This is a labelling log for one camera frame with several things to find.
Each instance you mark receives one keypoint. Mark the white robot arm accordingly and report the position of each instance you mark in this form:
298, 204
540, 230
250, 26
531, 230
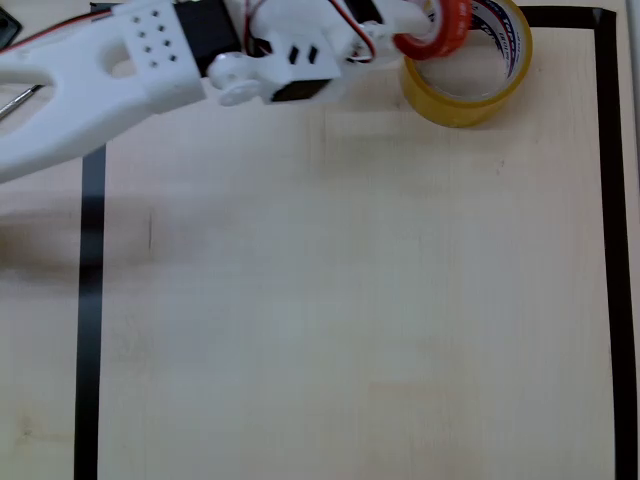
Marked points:
100, 95

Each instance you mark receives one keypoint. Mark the small red tape roll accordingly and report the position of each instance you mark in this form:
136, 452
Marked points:
442, 35

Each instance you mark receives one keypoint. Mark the metal screwdriver shaft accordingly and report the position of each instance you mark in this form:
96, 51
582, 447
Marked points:
17, 100

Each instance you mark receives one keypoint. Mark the large yellow tape roll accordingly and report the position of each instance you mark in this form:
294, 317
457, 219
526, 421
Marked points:
470, 90

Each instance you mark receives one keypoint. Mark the black flat object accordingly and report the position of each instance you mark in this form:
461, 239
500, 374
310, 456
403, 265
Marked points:
7, 25

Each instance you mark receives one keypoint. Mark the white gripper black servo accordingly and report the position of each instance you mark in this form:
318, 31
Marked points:
387, 15

